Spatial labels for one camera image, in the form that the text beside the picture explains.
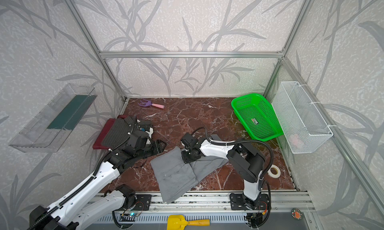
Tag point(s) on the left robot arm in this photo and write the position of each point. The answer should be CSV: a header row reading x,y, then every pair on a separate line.
x,y
72,212

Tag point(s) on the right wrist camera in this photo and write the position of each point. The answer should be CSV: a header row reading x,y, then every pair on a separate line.
x,y
189,141

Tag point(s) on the pink object in wire basket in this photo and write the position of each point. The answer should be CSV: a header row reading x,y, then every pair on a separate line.
x,y
296,141

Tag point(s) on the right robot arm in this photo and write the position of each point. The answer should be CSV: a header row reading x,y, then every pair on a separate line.
x,y
209,147

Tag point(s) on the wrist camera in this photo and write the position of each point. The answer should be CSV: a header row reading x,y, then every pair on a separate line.
x,y
189,141
149,130

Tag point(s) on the dark striped folded shirt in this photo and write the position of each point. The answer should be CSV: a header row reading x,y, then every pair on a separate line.
x,y
121,129

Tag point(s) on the maroon folded shirt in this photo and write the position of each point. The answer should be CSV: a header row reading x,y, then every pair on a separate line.
x,y
108,125

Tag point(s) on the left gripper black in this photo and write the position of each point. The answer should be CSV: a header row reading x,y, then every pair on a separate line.
x,y
149,147

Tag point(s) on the purple pink toy rake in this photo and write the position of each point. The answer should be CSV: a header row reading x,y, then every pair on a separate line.
x,y
147,103

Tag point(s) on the white tape roll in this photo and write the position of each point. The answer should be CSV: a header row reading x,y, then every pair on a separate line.
x,y
274,172

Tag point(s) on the green plastic basket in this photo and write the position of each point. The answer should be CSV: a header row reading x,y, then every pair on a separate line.
x,y
257,116

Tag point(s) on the round green red badge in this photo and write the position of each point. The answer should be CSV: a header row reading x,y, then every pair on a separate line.
x,y
296,214

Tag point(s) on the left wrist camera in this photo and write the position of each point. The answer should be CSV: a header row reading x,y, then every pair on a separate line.
x,y
149,130

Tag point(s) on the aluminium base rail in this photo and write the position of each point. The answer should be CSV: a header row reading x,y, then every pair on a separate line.
x,y
221,202

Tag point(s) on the yellow toy shovel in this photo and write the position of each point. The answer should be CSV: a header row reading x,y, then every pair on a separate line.
x,y
178,222

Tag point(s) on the grey long sleeve shirt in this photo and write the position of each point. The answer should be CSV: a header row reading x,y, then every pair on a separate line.
x,y
175,177

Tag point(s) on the clear plastic wall bin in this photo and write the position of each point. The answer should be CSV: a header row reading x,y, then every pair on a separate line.
x,y
50,128

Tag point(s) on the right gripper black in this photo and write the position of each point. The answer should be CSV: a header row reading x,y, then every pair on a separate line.
x,y
186,155

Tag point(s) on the white wire wall basket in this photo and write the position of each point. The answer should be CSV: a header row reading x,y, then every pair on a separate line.
x,y
298,114

